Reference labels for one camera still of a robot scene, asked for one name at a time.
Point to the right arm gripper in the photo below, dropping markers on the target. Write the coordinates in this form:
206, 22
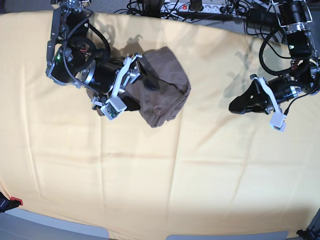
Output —
104, 79

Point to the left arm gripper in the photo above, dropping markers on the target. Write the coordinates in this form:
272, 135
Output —
256, 100

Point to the brown T-shirt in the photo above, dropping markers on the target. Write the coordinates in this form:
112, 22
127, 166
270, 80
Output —
157, 106

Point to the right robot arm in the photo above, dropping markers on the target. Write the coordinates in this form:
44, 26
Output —
78, 54

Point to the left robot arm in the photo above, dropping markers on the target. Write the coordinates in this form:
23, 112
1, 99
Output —
303, 75

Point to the yellow table cloth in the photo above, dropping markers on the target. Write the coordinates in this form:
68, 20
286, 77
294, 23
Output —
207, 172

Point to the black power adapter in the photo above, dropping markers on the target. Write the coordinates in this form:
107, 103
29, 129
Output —
262, 17

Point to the white power strip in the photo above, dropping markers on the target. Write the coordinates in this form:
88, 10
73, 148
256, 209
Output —
187, 7

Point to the black clamp right corner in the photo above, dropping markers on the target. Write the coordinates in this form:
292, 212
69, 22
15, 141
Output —
311, 233

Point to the red black clamp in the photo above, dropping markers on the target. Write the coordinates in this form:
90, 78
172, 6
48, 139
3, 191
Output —
9, 203

